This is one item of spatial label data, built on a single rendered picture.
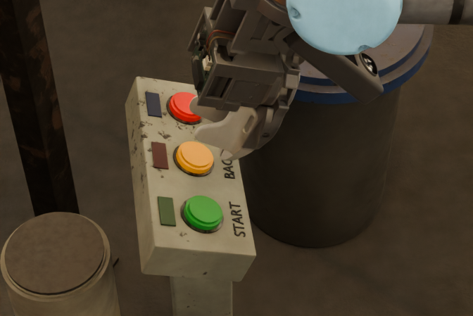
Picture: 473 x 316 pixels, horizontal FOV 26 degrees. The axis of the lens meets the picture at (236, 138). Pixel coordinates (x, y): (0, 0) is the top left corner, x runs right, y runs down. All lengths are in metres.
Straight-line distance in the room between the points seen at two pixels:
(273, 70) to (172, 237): 0.24
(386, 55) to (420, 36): 0.07
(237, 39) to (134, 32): 1.29
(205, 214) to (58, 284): 0.18
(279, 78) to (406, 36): 0.65
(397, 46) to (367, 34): 0.81
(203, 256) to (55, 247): 0.19
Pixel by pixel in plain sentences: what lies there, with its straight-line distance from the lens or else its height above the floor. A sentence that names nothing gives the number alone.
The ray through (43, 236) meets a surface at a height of 0.52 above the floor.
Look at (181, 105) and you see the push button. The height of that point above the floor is 0.61.
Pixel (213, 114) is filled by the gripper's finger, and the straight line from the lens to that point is 0.96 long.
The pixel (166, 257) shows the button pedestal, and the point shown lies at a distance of 1.03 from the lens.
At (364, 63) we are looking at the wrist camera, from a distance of 0.92.
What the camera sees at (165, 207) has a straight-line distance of 1.04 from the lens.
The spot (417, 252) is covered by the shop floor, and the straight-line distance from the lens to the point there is 1.79.
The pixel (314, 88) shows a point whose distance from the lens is 1.43.
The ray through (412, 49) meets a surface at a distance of 1.49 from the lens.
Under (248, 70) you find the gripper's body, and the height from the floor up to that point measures 0.84.
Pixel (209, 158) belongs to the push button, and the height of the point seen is 0.61.
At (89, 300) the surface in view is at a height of 0.49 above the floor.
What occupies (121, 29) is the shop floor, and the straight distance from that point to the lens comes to 2.14.
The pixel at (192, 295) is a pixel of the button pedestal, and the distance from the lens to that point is 1.22.
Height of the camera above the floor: 1.44
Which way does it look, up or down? 49 degrees down
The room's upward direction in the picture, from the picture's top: straight up
